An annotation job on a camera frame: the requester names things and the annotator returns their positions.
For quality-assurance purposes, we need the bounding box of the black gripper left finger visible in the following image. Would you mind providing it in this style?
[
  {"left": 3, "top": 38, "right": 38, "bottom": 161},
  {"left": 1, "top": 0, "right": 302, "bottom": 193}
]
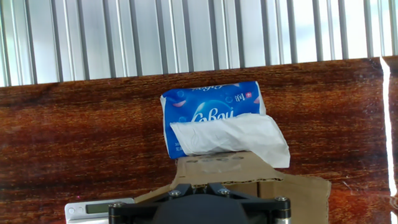
[{"left": 108, "top": 182, "right": 200, "bottom": 224}]

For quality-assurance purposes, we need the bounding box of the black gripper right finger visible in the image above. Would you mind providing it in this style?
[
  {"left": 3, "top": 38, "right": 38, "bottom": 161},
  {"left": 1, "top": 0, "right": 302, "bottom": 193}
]
[{"left": 198, "top": 182, "right": 292, "bottom": 224}]

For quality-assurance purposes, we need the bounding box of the brown cardboard box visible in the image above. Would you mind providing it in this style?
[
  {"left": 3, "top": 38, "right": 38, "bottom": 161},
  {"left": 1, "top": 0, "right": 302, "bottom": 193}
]
[{"left": 134, "top": 151, "right": 332, "bottom": 224}]

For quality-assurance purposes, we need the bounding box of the silver digital scale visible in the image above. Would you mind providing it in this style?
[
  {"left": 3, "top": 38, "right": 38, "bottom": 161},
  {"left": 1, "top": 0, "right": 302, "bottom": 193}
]
[{"left": 64, "top": 197, "right": 135, "bottom": 224}]

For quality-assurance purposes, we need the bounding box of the white tissue sheet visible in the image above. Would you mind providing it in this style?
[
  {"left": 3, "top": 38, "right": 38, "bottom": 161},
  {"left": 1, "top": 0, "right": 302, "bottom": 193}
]
[{"left": 169, "top": 113, "right": 291, "bottom": 169}]

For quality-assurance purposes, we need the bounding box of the wood grain table mat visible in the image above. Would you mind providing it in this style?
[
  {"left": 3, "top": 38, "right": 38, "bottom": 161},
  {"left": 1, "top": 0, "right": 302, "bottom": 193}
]
[{"left": 0, "top": 55, "right": 398, "bottom": 224}]

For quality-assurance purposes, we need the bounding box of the blue tissue pack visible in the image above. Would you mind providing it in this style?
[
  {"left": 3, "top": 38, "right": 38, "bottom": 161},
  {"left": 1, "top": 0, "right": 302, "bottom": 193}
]
[{"left": 159, "top": 80, "right": 267, "bottom": 160}]

